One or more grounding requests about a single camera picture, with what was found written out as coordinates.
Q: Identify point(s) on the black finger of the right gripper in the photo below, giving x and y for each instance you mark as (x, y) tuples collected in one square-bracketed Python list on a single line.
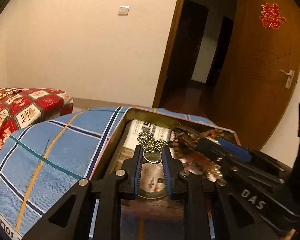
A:
[(266, 194), (257, 159)]

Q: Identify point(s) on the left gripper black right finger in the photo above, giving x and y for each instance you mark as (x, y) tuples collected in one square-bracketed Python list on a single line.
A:
[(212, 210)]

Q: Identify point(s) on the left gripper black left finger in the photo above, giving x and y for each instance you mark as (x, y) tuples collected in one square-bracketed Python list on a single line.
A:
[(92, 209)]

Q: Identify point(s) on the green jade bangle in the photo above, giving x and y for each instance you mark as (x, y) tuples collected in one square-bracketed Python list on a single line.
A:
[(152, 184)]

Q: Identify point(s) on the brown wooden bead mala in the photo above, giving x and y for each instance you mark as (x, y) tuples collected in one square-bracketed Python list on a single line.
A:
[(184, 139)]

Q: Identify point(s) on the blue plaid tablecloth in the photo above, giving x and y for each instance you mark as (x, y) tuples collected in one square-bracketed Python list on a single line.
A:
[(41, 162)]

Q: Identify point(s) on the brown wooden door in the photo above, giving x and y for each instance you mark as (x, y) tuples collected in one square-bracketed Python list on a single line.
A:
[(250, 96)]

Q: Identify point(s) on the pink metal tin box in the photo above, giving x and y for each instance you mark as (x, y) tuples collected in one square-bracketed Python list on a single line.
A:
[(130, 119)]

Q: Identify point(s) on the red patterned bedspread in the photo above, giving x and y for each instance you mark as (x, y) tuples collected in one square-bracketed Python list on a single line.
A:
[(22, 107)]

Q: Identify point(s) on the red double happiness sticker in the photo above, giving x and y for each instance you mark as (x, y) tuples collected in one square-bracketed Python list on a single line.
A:
[(270, 16)]

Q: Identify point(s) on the metal door handle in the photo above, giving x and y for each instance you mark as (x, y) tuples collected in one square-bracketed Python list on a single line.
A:
[(290, 76)]

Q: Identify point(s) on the brown wooden door frame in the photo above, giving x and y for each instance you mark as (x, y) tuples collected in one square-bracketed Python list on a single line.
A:
[(168, 53)]

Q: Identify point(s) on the white wall switch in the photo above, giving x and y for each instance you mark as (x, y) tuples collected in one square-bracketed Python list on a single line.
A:
[(124, 10)]

